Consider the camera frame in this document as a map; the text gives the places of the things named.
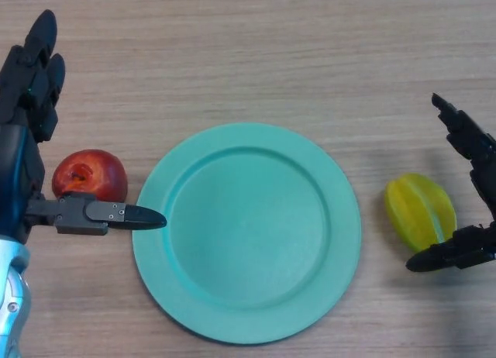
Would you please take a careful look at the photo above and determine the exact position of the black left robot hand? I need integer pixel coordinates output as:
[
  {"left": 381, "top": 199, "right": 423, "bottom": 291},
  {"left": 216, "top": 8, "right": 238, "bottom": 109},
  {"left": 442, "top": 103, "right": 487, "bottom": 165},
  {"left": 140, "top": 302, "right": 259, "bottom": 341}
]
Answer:
[{"left": 0, "top": 9, "right": 168, "bottom": 245}]

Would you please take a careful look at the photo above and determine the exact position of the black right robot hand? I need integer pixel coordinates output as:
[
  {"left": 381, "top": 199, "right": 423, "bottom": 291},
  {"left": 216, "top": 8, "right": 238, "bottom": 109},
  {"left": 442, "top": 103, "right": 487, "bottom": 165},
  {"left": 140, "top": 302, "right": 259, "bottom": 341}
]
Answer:
[{"left": 405, "top": 93, "right": 496, "bottom": 274}]

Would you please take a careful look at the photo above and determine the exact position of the yellow starfruit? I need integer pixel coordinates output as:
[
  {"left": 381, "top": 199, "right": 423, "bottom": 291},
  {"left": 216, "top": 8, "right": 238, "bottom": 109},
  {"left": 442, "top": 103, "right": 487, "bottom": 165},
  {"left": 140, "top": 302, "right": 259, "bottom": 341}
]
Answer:
[{"left": 384, "top": 173, "right": 457, "bottom": 253}]

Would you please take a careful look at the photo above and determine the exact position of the green round plate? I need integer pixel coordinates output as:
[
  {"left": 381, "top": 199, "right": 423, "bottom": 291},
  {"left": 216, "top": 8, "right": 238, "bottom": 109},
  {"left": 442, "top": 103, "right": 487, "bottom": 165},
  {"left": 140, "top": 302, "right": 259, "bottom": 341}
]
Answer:
[{"left": 132, "top": 122, "right": 363, "bottom": 346}]

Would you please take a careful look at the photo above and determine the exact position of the red apple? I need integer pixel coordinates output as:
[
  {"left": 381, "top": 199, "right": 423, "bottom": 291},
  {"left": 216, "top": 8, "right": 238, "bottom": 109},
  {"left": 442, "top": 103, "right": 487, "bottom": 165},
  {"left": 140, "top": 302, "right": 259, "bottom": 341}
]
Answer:
[{"left": 52, "top": 149, "right": 129, "bottom": 202}]

